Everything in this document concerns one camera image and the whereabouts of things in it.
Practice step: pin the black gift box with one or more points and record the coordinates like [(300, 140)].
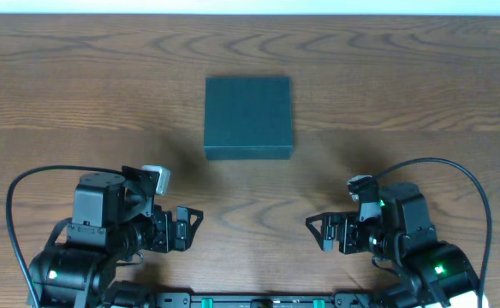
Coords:
[(248, 118)]

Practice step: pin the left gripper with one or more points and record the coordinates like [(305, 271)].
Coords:
[(164, 231)]

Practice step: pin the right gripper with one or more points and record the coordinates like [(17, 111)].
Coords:
[(346, 233)]

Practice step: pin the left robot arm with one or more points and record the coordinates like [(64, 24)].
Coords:
[(114, 219)]

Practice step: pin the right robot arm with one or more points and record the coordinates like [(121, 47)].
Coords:
[(393, 224)]

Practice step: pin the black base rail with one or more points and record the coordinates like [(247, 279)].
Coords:
[(201, 300)]

